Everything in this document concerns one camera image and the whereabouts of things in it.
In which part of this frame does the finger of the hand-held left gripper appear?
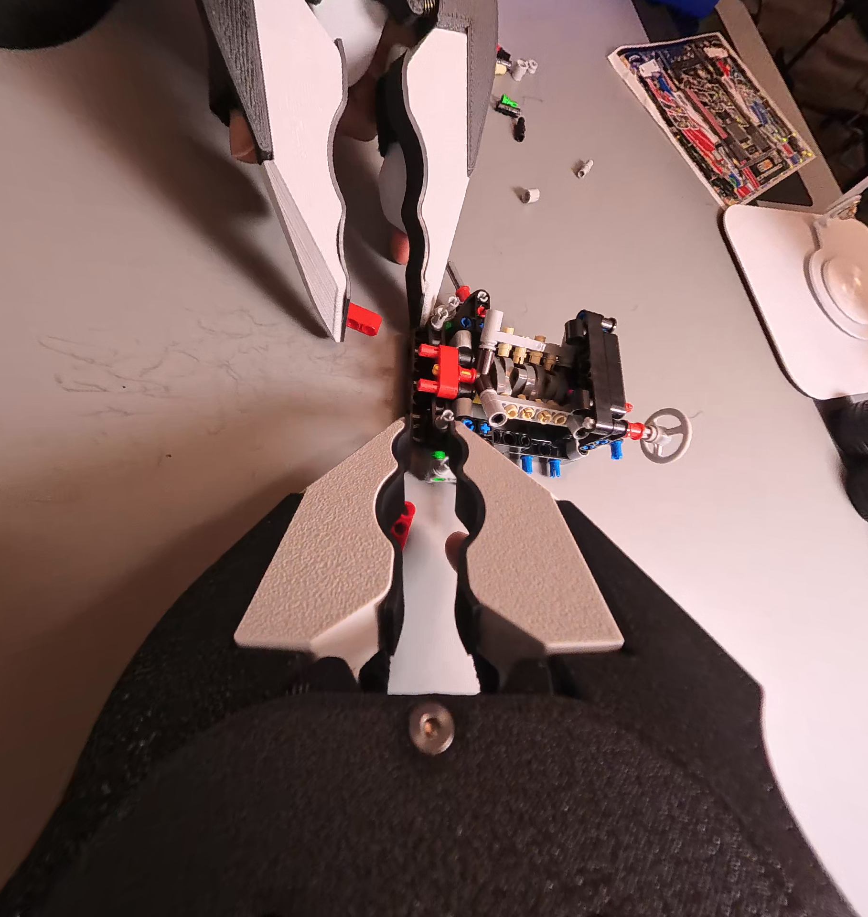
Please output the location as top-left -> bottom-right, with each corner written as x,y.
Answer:
252,0 -> 352,345
401,27 -> 473,331

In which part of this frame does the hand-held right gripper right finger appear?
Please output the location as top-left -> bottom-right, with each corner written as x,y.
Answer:
452,423 -> 626,690

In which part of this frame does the person's left hand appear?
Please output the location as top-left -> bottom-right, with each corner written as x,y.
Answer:
222,68 -> 413,267

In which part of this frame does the lego sticker sheet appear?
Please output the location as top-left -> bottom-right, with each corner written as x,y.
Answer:
607,32 -> 816,209

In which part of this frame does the lego car chassis assembly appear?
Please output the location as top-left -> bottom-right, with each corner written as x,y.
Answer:
407,261 -> 693,484

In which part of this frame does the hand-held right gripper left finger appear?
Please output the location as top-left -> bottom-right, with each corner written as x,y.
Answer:
233,418 -> 411,678

